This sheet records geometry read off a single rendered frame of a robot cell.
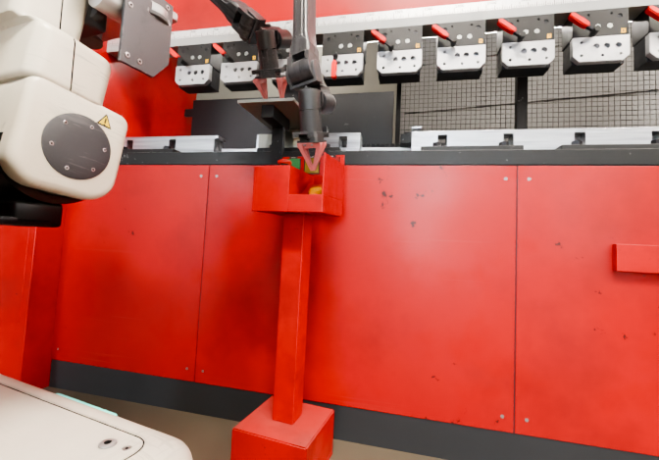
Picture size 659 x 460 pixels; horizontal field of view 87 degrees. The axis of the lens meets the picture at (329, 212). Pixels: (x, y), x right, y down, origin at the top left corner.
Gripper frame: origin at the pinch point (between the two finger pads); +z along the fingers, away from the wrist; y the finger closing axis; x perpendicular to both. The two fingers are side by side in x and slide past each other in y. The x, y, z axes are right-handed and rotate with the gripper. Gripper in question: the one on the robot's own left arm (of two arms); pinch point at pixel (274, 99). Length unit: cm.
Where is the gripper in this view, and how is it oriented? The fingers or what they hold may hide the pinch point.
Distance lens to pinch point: 119.5
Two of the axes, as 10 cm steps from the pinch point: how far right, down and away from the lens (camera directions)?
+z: 0.7, 9.0, 4.2
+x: -2.3, 4.2, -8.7
